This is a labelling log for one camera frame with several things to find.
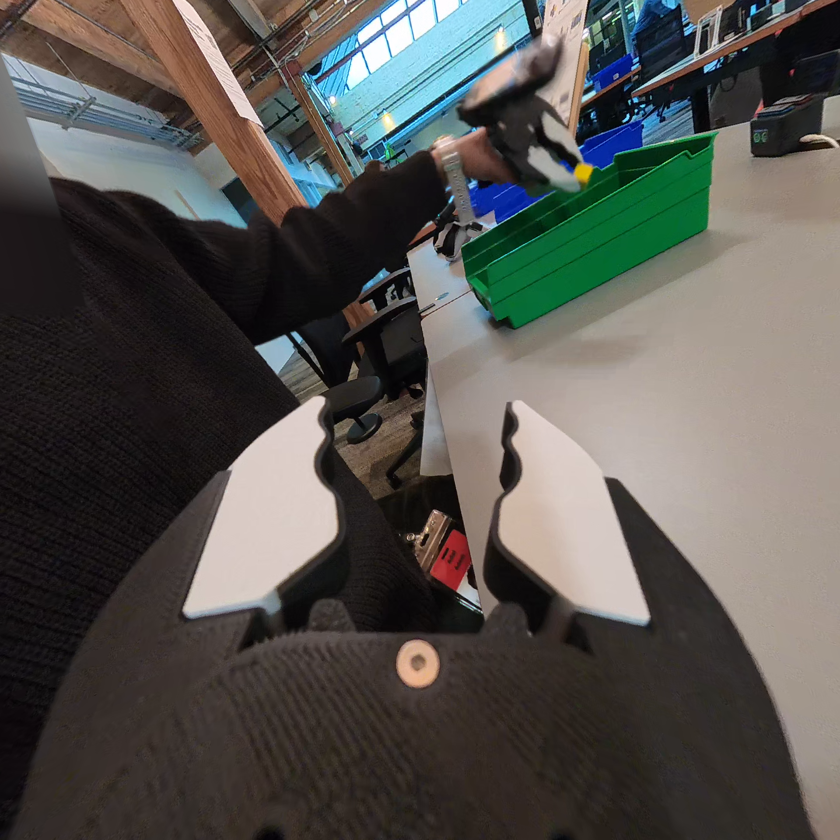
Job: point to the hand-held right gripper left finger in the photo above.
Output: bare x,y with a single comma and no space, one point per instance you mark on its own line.
269,525

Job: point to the small yellow cube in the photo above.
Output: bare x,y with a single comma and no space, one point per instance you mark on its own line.
583,172

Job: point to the thick wooden beam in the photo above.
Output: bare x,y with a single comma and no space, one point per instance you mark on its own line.
216,111

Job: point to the black office chair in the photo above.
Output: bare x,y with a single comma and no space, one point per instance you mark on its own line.
354,400
394,354

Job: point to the white paper sheet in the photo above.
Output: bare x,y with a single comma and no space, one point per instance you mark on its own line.
216,59

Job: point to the person's left hand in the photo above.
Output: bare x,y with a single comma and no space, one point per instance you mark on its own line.
482,154

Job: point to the narrow instruction board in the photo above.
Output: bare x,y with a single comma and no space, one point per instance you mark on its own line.
571,52

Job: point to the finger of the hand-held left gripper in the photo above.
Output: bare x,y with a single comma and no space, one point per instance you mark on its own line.
551,169
561,141

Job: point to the wooden top table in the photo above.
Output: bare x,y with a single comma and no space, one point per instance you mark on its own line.
722,52

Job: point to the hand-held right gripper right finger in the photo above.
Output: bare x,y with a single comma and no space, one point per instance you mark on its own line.
571,538

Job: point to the thin wooden beam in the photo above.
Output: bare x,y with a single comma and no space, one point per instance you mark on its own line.
321,124

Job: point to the black battery charger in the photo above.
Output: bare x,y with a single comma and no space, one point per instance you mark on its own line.
784,128

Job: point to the blue plastic bin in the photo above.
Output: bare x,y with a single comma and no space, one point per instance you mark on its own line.
613,141
505,200

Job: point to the black and white object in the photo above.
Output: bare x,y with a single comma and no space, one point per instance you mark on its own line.
456,239

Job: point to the person's black sweater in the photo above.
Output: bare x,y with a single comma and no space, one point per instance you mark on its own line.
131,426

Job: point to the green plastic bin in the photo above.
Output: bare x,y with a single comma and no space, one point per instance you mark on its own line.
604,249

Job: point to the red badge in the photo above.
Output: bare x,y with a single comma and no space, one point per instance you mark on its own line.
449,558

